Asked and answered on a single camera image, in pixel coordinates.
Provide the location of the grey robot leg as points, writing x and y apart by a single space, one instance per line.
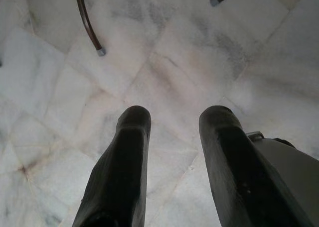
286 167

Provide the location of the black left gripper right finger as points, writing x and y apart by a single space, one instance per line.
236 167

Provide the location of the dark curved chair leg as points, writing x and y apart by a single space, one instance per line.
87 23

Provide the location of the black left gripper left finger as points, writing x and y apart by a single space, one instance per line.
119 167

